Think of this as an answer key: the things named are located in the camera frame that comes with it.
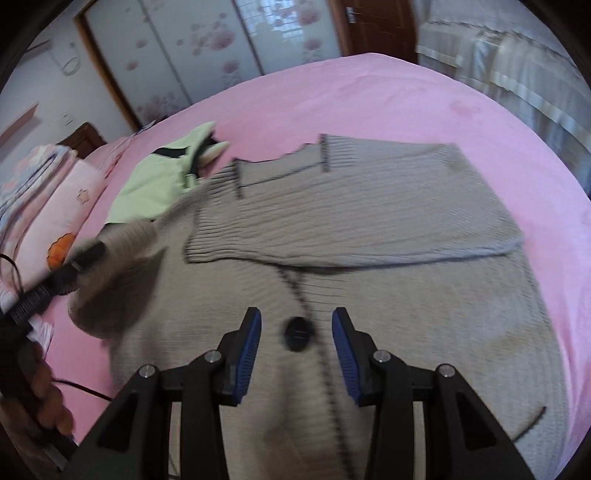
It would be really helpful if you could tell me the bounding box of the beige knit cardigan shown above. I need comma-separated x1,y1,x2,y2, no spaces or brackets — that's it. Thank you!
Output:
69,135,569,479

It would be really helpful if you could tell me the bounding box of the pink cartoon pillow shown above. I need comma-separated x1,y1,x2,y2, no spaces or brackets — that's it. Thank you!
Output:
3,160,106,289

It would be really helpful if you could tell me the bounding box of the floral sliding wardrobe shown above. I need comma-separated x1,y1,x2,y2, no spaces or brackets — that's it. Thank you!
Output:
75,0,346,129

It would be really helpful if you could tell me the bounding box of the brown wooden door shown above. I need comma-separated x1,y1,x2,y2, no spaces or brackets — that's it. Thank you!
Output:
341,0,418,64

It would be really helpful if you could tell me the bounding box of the white lace covered furniture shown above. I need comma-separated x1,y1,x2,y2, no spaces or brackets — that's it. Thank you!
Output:
412,1,590,191

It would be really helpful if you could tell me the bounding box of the pink bed blanket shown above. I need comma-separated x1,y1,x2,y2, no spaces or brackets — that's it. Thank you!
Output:
47,54,590,479

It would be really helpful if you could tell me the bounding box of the wooden headboard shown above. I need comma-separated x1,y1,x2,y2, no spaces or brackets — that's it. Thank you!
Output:
58,122,107,159

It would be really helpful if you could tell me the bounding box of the folded striped quilt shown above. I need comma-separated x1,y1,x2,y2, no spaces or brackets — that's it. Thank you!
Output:
1,144,78,237

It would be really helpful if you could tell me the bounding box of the light green jacket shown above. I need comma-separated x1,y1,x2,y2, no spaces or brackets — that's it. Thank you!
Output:
106,121,229,224

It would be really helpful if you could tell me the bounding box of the black cable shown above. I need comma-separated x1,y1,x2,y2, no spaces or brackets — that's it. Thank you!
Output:
0,253,115,402

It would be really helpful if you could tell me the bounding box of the person's left hand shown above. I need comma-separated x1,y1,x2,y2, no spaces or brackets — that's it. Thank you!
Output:
1,343,74,460

